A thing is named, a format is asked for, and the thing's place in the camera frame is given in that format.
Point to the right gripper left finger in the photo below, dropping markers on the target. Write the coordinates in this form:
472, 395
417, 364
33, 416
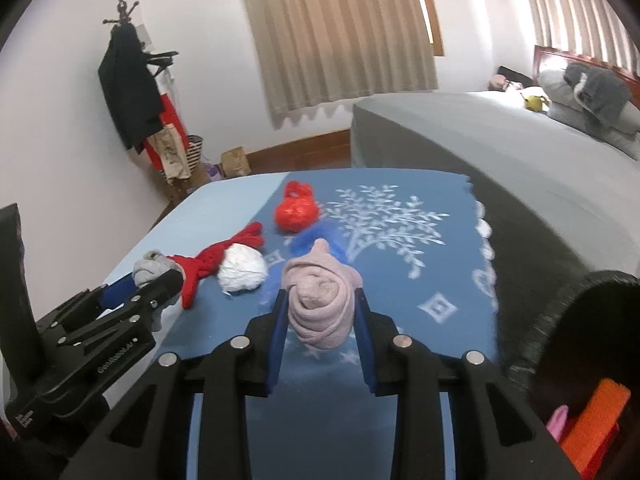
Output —
146, 435

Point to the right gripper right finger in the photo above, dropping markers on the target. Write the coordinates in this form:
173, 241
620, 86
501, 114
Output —
496, 434

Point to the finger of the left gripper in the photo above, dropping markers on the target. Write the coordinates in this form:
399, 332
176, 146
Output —
155, 287
113, 295

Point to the grey knit glove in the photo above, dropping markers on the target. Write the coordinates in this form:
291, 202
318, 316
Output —
147, 269

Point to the orange foam net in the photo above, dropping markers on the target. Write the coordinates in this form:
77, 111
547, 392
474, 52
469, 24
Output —
587, 441

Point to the white paper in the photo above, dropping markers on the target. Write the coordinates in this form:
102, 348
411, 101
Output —
242, 268

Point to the blue plastic bag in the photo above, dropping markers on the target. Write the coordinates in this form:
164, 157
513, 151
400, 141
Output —
329, 231

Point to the pink cloth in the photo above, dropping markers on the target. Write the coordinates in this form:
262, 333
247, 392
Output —
321, 297

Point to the red plastic bag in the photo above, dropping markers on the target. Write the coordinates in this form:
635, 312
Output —
298, 209

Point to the black trash bin with bag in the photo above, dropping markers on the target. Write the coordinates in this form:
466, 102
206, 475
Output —
556, 348

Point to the wooden coat rack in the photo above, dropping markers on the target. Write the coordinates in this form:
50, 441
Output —
177, 189

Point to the beige tote bag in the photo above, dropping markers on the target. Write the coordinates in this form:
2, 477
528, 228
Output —
168, 154

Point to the brown paper bag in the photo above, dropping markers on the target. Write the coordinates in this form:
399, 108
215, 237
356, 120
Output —
234, 163

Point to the striped basket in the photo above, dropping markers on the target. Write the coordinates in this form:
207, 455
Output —
194, 151

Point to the red hanging bag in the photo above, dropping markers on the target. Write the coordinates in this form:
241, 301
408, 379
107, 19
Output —
170, 116

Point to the black hanging coat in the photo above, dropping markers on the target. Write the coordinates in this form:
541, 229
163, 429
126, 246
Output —
129, 89

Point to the blue patterned table cloth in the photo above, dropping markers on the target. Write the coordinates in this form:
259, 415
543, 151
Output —
415, 242

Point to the bed with grey sheet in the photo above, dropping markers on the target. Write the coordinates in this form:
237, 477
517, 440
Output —
585, 190

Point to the black clothes hanger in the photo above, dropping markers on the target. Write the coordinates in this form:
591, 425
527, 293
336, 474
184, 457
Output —
161, 60

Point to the grey folded duvet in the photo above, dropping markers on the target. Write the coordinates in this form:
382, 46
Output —
564, 109

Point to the left beige curtain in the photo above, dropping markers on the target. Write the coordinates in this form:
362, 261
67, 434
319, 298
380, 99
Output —
312, 52

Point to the beige curtain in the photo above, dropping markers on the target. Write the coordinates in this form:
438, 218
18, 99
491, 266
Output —
588, 27
312, 52

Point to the yellow plush toy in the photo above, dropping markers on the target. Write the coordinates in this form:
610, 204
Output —
535, 104

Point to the pink bag on bed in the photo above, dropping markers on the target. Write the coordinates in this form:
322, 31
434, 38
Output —
506, 80

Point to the dark grey blanket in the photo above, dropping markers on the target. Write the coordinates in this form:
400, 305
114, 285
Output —
605, 99

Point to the red wooden headboard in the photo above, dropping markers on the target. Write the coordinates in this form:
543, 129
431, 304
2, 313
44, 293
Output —
548, 58

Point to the right beige curtain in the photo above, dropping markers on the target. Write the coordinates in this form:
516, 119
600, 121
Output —
588, 27

